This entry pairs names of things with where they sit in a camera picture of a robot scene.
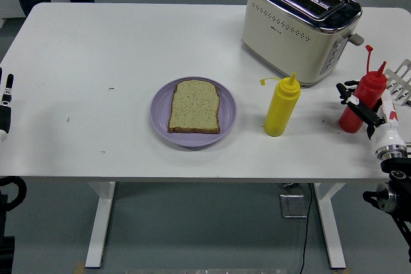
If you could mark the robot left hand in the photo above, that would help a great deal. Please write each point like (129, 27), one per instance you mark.
(4, 116)

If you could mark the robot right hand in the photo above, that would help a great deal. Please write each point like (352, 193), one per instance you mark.
(390, 136)

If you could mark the red squeeze bottle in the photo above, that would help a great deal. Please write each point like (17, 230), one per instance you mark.
(367, 91)

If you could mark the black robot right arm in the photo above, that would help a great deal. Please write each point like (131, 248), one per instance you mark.
(398, 184)

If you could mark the bread slice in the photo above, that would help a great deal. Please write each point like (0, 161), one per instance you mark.
(196, 107)

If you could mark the silver metal rack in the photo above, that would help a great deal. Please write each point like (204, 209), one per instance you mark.
(403, 73)

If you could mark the white table leg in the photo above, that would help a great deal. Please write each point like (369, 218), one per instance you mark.
(330, 222)
(101, 222)

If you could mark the yellow squeeze bottle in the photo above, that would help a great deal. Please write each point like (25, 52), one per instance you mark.
(282, 107)

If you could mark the metal floor socket box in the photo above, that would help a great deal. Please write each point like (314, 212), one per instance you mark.
(293, 206)

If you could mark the cream and chrome toaster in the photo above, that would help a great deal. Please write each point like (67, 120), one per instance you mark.
(282, 39)

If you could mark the purple plate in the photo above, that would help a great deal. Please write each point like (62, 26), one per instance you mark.
(160, 116)

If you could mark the brown cardboard piece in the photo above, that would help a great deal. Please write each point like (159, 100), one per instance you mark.
(79, 268)

